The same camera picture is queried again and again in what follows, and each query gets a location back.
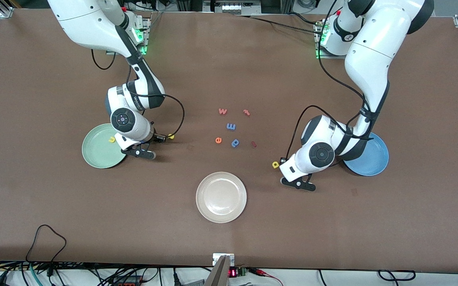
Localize green plate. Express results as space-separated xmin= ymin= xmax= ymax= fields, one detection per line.
xmin=82 ymin=123 xmax=128 ymax=169

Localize cream plate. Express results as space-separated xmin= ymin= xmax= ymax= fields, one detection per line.
xmin=196 ymin=172 xmax=248 ymax=224

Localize red black box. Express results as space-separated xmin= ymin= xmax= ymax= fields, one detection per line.
xmin=112 ymin=276 xmax=142 ymax=286

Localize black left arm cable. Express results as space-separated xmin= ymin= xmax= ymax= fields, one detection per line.
xmin=287 ymin=0 xmax=374 ymax=159

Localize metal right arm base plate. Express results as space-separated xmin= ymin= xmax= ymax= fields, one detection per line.
xmin=106 ymin=16 xmax=151 ymax=55

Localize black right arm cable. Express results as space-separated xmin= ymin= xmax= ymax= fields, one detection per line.
xmin=91 ymin=50 xmax=185 ymax=137

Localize red clip lead wire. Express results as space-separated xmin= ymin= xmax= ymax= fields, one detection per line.
xmin=249 ymin=268 xmax=283 ymax=286

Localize silver camera mount bracket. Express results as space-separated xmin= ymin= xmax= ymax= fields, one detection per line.
xmin=212 ymin=253 xmax=235 ymax=267

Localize blue plate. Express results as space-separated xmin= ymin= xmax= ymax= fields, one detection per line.
xmin=343 ymin=132 xmax=389 ymax=177

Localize looped black cable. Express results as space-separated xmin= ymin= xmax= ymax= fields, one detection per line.
xmin=25 ymin=224 xmax=67 ymax=263

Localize grey camera mount bar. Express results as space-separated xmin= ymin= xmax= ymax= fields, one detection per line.
xmin=204 ymin=255 xmax=231 ymax=286

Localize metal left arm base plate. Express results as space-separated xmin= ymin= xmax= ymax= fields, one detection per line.
xmin=314 ymin=20 xmax=357 ymax=60

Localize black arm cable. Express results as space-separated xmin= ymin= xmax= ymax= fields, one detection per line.
xmin=91 ymin=50 xmax=185 ymax=137
xmin=287 ymin=0 xmax=374 ymax=159

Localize long black table cable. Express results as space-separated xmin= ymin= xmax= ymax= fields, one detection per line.
xmin=229 ymin=12 xmax=327 ymax=36

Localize white terminal device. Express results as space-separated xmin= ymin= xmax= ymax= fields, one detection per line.
xmin=203 ymin=0 xmax=261 ymax=15

